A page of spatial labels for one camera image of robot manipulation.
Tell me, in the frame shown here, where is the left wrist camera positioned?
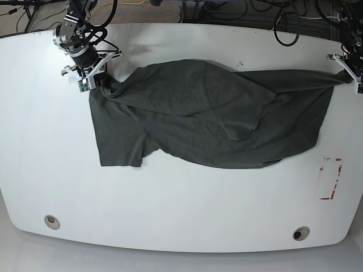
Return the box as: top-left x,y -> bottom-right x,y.
354,82 -> 363,94

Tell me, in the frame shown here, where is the black tripod stand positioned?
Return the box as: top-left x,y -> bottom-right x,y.
1,0 -> 64,34

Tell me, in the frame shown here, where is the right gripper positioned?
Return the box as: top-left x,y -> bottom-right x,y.
61,46 -> 123,88

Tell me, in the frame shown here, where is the left table cable grommet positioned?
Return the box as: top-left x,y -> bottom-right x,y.
44,215 -> 60,230

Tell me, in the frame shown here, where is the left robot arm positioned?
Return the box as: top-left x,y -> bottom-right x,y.
314,1 -> 362,85

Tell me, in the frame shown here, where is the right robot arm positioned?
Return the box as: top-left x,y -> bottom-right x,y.
53,1 -> 122,92

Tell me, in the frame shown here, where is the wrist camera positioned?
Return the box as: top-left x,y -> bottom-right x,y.
354,82 -> 363,94
78,78 -> 96,92

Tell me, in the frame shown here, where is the right table cable grommet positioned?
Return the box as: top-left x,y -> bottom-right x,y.
293,226 -> 310,241

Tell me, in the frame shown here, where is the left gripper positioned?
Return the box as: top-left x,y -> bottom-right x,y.
327,44 -> 362,85

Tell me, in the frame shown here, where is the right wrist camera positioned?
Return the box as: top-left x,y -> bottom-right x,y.
78,78 -> 96,92

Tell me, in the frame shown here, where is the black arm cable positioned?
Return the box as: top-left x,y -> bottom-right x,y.
272,0 -> 307,46

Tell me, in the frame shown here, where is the table cable grommet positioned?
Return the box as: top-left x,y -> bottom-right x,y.
44,215 -> 60,230
293,226 -> 310,241

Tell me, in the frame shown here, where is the yellow cable on floor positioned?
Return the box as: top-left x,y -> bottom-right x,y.
93,0 -> 147,15

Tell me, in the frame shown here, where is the red tape rectangle marking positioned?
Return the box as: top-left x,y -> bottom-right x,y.
317,158 -> 343,201

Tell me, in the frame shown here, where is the dark grey t-shirt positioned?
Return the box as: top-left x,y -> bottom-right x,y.
89,60 -> 352,169

